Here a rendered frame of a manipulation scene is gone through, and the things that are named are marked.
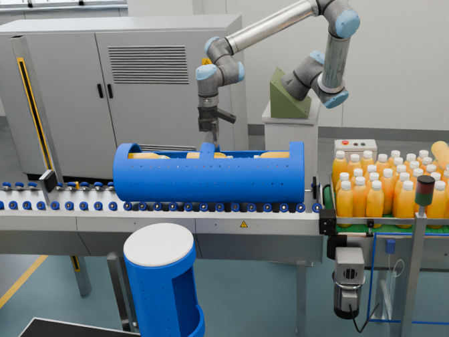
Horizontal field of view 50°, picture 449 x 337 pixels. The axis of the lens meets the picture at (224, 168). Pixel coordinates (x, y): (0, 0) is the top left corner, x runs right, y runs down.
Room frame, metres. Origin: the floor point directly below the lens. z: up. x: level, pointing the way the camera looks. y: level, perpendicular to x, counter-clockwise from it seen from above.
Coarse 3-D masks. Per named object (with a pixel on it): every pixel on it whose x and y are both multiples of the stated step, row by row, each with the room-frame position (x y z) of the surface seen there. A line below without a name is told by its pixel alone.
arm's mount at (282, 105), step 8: (280, 72) 2.87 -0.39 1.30; (272, 80) 2.67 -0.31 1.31; (280, 80) 2.76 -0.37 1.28; (272, 88) 2.63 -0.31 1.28; (280, 88) 2.65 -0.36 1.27; (272, 96) 2.63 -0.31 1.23; (280, 96) 2.62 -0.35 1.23; (288, 96) 2.63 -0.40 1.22; (272, 104) 2.63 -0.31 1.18; (280, 104) 2.62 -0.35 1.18; (288, 104) 2.61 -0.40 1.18; (296, 104) 2.61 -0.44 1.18; (304, 104) 2.70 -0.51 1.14; (272, 112) 2.63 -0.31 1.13; (280, 112) 2.62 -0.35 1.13; (288, 112) 2.61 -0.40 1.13; (296, 112) 2.60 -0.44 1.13; (304, 112) 2.59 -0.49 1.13
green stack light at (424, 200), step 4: (416, 192) 1.52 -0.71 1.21; (416, 196) 1.52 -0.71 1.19; (420, 196) 1.50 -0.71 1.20; (424, 196) 1.50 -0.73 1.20; (428, 196) 1.49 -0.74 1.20; (432, 196) 1.50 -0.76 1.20; (416, 200) 1.51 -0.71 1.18; (420, 200) 1.50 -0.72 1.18; (424, 200) 1.49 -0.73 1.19; (428, 200) 1.49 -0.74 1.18; (420, 204) 1.50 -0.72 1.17; (424, 204) 1.49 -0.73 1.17; (428, 204) 1.49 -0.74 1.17
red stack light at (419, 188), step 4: (416, 180) 1.54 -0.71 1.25; (416, 184) 1.53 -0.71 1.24; (420, 184) 1.51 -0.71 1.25; (432, 184) 1.50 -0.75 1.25; (416, 188) 1.52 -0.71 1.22; (420, 188) 1.51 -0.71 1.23; (424, 188) 1.50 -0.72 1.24; (428, 188) 1.49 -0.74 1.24; (432, 188) 1.50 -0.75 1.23; (420, 192) 1.50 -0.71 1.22; (424, 192) 1.50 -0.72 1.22; (428, 192) 1.49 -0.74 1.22; (432, 192) 1.50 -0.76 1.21
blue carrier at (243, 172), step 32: (128, 160) 2.00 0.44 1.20; (160, 160) 1.97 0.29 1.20; (192, 160) 1.95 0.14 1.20; (224, 160) 1.92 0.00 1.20; (256, 160) 1.90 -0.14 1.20; (288, 160) 1.87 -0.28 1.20; (128, 192) 1.95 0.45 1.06; (160, 192) 1.93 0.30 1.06; (192, 192) 1.90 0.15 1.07; (224, 192) 1.87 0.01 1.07; (256, 192) 1.85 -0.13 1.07; (288, 192) 1.83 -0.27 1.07
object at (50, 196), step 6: (48, 174) 2.17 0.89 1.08; (54, 174) 2.20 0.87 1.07; (42, 180) 2.12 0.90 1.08; (48, 180) 2.13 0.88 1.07; (54, 180) 2.18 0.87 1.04; (42, 186) 2.12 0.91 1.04; (48, 186) 2.12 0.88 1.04; (54, 186) 2.17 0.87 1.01; (48, 192) 2.12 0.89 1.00; (54, 192) 2.18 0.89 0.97; (48, 198) 2.12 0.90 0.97; (54, 198) 2.17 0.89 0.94; (48, 204) 2.12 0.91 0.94
